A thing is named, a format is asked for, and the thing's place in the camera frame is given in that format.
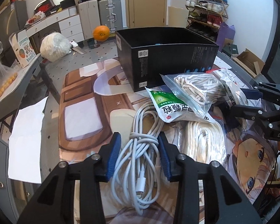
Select low grey cabinet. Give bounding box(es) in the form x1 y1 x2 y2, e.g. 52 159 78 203
0 130 17 224

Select white packet with red edge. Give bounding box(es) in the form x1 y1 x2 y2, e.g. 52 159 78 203
212 68 249 107

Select red and black clutter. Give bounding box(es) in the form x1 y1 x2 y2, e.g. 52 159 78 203
34 0 61 17

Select orange fruit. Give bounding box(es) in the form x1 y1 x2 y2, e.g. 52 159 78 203
93 25 110 41

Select rows of shoes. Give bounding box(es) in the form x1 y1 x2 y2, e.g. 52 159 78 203
183 0 228 40

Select dark green box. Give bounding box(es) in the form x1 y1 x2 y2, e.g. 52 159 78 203
221 43 239 58

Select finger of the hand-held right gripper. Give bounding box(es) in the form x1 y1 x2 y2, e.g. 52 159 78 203
240 82 280 106
230 105 275 122

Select zip bag of white rope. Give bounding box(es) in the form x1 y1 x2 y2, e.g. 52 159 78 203
160 73 227 117

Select black cardboard box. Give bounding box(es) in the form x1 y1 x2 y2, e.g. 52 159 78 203
115 27 219 93

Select tall grey cabinet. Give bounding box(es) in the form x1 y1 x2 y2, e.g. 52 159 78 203
0 0 26 49

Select silver suitcase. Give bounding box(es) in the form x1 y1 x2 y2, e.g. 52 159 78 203
98 0 123 37

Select plastic bag of small oranges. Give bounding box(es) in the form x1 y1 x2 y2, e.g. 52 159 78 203
0 41 19 98

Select open cardboard box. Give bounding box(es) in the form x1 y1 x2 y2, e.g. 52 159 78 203
231 48 265 78

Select white charging cable bundle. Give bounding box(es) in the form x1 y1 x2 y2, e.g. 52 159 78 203
111 102 166 215

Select purple bag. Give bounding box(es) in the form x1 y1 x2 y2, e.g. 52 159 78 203
216 21 236 52

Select printed desk mat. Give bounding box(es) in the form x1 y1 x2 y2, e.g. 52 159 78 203
58 58 280 224

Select beige suitcase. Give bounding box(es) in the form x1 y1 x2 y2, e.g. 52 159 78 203
78 0 99 41

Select leaning cardboard sheet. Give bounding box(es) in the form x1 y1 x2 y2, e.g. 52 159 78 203
167 6 188 29

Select grey side table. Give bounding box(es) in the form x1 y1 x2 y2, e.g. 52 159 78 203
0 52 43 122

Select white drawer cabinet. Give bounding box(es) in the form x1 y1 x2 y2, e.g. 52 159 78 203
26 7 85 43

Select printed fruit carton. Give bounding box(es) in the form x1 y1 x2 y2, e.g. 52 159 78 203
9 29 37 69

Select black bag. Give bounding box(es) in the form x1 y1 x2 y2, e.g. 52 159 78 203
60 0 76 9

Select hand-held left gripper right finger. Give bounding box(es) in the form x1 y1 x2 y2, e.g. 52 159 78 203
157 132 264 224

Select plastic bag of white yarn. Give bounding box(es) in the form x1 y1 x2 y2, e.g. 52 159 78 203
40 33 72 62

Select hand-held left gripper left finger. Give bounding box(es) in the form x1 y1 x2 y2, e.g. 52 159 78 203
17 132 122 224

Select wooden door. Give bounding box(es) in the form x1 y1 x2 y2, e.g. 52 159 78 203
127 0 167 29

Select white rope bundle in bag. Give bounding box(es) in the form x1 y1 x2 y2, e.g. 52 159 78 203
177 115 227 165

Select green and white packet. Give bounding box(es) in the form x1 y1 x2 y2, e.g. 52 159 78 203
145 86 210 123

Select wooden shoe rack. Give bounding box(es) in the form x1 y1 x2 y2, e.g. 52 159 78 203
184 0 229 43

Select black cable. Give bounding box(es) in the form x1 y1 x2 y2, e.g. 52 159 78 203
265 142 280 199

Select plastic bag of fruit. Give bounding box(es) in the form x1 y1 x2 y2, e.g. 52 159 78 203
26 11 46 26

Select white paper sheet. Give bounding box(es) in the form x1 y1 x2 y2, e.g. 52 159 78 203
7 96 49 184

